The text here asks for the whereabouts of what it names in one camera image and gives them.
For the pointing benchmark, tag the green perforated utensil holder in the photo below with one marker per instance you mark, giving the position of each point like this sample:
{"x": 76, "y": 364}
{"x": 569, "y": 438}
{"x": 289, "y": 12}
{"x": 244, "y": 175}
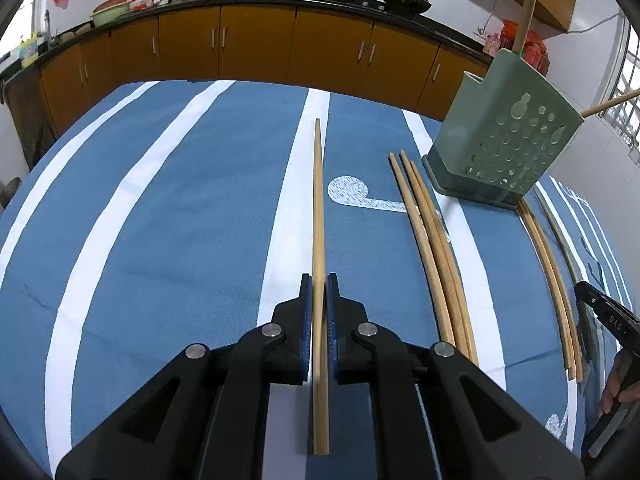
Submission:
{"x": 475, "y": 125}

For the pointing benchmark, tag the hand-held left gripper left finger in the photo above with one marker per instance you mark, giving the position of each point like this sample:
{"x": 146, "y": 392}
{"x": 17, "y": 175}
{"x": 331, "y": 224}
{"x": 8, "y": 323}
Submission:
{"x": 306, "y": 320}

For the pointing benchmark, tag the metal faucet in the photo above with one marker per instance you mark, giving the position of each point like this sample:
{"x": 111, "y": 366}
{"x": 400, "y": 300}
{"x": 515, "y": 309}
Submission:
{"x": 47, "y": 27}

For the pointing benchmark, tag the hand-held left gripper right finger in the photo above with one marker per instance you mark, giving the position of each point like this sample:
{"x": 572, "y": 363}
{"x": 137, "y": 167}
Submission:
{"x": 332, "y": 320}

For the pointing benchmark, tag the green basin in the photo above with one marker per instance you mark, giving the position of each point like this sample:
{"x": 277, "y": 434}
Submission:
{"x": 110, "y": 12}

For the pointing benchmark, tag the person's right hand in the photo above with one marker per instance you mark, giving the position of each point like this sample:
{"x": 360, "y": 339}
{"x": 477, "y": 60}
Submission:
{"x": 625, "y": 385}

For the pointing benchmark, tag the red packages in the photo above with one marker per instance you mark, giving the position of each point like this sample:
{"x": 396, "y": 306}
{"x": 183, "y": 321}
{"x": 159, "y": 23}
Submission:
{"x": 507, "y": 35}

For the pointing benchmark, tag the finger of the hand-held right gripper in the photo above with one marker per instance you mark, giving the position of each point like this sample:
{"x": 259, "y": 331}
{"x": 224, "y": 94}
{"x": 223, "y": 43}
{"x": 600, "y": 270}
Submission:
{"x": 612, "y": 322}

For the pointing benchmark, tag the dark wooden chopstick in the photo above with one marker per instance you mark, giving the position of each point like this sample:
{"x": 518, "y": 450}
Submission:
{"x": 562, "y": 245}

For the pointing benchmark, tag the yellow packet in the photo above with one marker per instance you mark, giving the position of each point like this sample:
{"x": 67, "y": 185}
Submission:
{"x": 28, "y": 50}

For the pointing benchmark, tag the barred window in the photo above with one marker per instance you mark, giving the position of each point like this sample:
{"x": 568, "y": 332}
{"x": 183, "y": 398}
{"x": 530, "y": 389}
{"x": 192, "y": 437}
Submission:
{"x": 627, "y": 75}

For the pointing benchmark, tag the black kitchen countertop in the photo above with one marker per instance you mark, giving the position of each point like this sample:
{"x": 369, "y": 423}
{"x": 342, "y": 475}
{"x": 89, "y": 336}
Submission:
{"x": 280, "y": 0}

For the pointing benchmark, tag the bright window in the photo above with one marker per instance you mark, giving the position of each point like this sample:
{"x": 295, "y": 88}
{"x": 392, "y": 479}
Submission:
{"x": 17, "y": 20}

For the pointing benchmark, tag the orange lower kitchen cabinets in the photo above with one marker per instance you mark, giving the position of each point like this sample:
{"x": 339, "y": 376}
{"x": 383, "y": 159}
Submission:
{"x": 260, "y": 45}

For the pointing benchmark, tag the blue white striped tablecloth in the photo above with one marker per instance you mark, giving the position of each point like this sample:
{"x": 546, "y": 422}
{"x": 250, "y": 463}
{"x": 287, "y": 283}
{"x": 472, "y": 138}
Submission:
{"x": 175, "y": 235}

